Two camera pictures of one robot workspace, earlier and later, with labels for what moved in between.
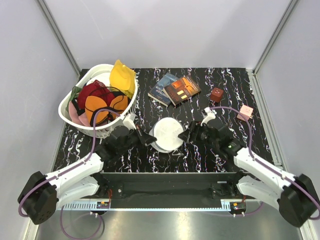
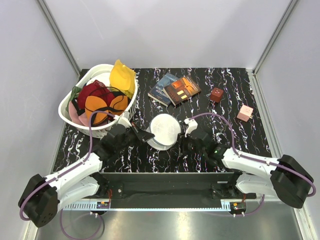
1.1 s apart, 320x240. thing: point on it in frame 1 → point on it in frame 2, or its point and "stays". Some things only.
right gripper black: (194, 127) → (185, 141)
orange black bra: (118, 104) stays
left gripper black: (145, 138) stays
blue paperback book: (158, 93) stays
